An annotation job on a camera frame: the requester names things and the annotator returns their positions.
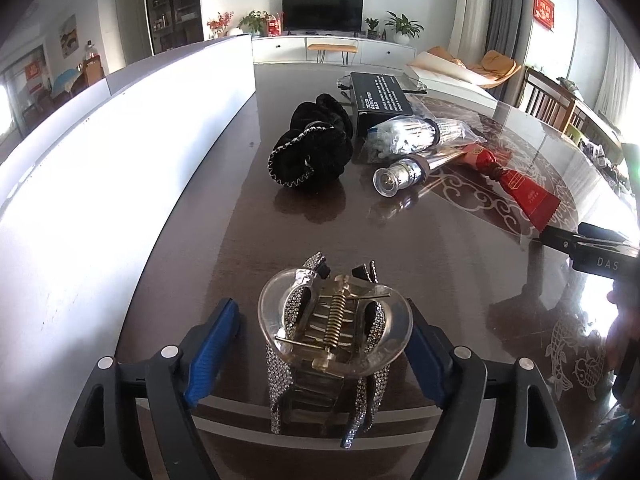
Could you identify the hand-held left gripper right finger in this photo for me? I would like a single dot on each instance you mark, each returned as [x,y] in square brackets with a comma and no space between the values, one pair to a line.
[425,360]

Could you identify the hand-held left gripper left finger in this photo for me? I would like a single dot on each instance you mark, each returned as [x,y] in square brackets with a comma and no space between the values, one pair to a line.
[210,355]

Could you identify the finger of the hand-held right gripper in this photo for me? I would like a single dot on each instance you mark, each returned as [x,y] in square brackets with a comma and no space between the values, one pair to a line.
[602,231]
[557,240]

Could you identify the red tube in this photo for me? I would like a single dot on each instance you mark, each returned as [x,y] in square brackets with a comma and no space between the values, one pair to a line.
[530,195]

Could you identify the rhinestone bow hair clip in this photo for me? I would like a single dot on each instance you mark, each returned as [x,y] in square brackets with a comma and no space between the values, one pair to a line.
[277,385]

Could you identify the clear hair claw clip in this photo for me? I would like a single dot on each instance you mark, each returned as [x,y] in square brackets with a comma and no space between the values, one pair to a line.
[335,315]

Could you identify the person's right hand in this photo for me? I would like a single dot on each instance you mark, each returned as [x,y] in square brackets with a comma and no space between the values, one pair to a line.
[614,350]

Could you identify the cluttered wooden sideboard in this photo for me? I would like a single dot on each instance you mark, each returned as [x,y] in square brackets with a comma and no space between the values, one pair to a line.
[602,130]

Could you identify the dark wooden chair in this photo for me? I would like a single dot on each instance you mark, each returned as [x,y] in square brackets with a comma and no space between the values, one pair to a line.
[547,97]

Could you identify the white sheer curtain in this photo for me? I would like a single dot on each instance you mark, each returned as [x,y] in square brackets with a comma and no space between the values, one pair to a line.
[620,85]

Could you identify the silver capped tube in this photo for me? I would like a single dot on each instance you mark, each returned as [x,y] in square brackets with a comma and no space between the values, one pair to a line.
[395,177]

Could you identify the orange lounge chair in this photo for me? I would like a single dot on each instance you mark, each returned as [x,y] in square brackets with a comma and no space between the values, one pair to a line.
[497,66]

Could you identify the plastic bag of cotton swabs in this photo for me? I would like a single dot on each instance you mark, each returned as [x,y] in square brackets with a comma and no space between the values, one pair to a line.
[400,135]

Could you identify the flat white box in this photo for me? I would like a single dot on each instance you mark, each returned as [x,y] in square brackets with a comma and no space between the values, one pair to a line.
[450,80]

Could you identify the white foam board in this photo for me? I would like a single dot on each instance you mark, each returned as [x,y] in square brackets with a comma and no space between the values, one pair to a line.
[100,185]

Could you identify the black scrunchie with white trim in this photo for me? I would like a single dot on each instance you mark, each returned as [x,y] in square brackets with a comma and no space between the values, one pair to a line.
[300,160]

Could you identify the grey curtain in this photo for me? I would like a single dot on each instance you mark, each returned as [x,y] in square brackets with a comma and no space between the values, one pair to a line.
[510,25]

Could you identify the black box with white text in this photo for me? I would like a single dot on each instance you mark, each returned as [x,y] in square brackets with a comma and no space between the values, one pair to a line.
[380,102]

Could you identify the covered standing air conditioner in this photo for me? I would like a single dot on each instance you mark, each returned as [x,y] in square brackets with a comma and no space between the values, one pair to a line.
[470,15]

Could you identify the plain black scrunchie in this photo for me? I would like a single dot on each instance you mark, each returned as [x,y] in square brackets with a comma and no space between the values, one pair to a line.
[310,112]

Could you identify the large plant in white pot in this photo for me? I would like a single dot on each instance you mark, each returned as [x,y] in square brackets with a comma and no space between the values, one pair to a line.
[402,25]

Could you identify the small potted plant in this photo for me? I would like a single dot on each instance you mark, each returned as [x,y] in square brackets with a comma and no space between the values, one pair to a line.
[372,26]

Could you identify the wooden bench with metal legs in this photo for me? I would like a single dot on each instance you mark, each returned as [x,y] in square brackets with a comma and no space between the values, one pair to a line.
[332,46]

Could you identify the small wooden cabinet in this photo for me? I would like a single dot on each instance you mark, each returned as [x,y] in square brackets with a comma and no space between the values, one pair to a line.
[93,71]

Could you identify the blue cloth cover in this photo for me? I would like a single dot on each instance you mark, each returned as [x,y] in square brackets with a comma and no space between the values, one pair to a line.
[65,81]

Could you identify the white television cabinet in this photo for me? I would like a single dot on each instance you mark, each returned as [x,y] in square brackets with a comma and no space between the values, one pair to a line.
[280,49]

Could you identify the round white vase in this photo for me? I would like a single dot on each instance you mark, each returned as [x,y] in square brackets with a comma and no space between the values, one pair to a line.
[235,32]

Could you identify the black television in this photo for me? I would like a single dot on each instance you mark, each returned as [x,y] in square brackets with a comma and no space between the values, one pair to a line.
[322,12]

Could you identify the red door poster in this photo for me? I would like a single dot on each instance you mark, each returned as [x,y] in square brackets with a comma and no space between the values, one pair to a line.
[35,76]

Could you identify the red flower bouquet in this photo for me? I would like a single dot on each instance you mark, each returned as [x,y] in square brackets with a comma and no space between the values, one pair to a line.
[219,22]

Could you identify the red gift box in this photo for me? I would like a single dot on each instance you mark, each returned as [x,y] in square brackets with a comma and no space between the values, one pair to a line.
[273,25]

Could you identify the green leafy potted plant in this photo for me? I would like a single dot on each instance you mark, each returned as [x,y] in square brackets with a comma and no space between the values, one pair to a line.
[252,21]

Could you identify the white door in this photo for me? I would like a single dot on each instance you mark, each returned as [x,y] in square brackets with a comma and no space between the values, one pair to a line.
[131,27]

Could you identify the dark glass display cabinet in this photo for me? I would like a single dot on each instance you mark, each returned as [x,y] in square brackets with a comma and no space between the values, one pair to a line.
[172,7]

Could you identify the red wall hanging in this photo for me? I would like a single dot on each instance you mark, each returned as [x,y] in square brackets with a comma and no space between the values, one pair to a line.
[544,10]

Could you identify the wall painting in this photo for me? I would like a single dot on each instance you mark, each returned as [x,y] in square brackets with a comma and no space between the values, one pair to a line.
[68,35]

